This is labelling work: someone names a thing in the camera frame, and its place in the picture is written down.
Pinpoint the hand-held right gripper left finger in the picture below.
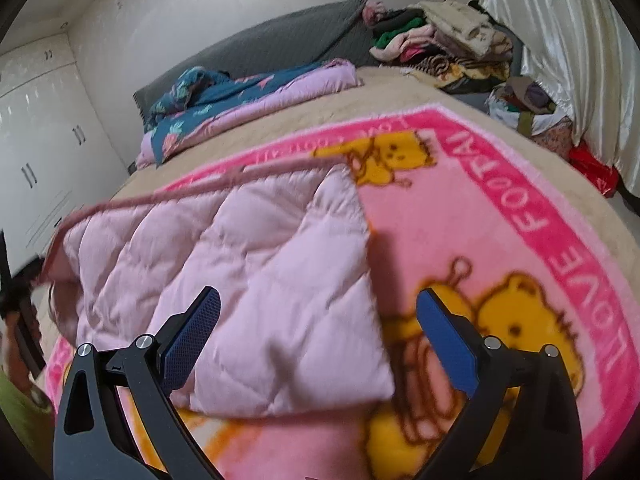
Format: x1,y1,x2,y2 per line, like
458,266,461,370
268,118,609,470
52,286,226,480

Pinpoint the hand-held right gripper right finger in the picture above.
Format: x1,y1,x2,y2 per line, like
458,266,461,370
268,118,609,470
416,288,583,480

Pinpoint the pink quilted jacket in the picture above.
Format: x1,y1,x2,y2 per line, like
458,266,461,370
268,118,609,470
42,152,396,418

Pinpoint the person's left forearm green sleeve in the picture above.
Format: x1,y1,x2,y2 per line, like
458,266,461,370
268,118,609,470
0,367,56,466

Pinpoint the white bag of clothes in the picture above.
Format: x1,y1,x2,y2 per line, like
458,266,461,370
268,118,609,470
487,76,576,161

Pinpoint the pile of folded clothes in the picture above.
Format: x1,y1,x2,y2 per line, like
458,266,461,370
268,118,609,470
362,0,523,93

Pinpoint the pink printed blanket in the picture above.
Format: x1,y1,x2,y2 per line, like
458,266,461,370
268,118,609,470
37,105,640,480

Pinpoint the white wardrobe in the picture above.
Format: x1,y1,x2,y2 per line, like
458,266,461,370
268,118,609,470
0,47,131,281

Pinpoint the red plastic bag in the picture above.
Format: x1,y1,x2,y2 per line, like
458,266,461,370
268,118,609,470
567,141,621,198

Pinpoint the bed with beige sheet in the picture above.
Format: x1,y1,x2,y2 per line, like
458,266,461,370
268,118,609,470
107,65,640,291

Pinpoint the teal floral quilt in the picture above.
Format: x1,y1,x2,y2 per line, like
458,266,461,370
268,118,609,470
135,58,363,170

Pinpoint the grey padded headboard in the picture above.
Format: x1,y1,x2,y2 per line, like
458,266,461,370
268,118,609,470
132,0,381,126

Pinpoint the white satin curtain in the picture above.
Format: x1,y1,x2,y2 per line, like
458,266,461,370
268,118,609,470
475,0,640,191

